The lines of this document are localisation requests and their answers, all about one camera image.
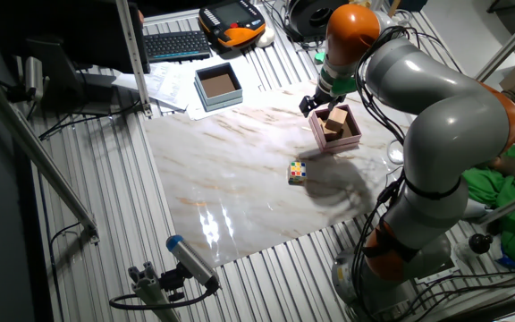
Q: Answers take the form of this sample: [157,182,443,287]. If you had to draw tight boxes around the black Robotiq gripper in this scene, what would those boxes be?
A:
[299,86,337,118]

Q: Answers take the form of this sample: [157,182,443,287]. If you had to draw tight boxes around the large wooden cube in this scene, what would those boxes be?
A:
[325,106,349,133]

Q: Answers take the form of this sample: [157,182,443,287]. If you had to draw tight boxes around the medium wooden cube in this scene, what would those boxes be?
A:
[317,116,343,142]

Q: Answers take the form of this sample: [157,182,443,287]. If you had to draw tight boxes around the pink gift box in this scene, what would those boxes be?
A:
[308,104,363,155]

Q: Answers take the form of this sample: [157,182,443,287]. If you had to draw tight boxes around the blue-grey gift box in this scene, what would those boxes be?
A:
[193,62,244,113]

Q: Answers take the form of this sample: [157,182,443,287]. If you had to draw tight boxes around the colourful puzzle cube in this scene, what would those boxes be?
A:
[287,160,308,185]

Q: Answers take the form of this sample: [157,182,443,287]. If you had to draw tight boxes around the black filament spool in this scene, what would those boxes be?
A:
[283,0,350,44]

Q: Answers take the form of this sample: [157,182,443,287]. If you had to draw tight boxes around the marble pattern table mat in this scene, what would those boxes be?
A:
[143,78,413,269]

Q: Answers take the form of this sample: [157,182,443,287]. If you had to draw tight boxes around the orange black teach pendant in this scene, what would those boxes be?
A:
[198,0,267,49]

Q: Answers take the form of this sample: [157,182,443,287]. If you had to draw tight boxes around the white paper sheets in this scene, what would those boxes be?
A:
[112,55,281,122]

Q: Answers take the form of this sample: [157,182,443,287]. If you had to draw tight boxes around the black keyboard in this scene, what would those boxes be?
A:
[143,30,213,64]

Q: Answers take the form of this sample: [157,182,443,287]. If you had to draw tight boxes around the white cloth piece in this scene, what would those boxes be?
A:
[460,199,494,220]

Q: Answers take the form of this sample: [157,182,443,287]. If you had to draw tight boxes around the black round knob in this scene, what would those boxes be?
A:
[468,233,494,255]

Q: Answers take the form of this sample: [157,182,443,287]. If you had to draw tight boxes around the black computer monitor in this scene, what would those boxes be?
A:
[15,0,151,116]

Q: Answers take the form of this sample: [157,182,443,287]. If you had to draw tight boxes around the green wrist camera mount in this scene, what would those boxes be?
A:
[314,52,358,96]

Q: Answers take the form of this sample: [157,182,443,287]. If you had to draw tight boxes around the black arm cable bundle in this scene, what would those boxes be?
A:
[346,25,464,321]

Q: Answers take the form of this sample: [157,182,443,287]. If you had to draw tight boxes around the upright aluminium frame post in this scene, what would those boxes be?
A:
[114,0,154,118]

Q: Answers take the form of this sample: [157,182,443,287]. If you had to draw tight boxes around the silver camera with blue cap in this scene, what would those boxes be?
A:
[165,234,221,290]

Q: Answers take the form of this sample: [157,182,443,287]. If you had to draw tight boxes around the aluminium camera mount profile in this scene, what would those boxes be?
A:
[127,261,182,322]

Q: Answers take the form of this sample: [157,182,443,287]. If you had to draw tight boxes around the black camera cable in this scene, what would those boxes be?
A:
[108,285,218,310]

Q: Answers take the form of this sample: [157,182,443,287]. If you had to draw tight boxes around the silver camera on pole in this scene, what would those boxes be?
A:
[23,55,45,102]

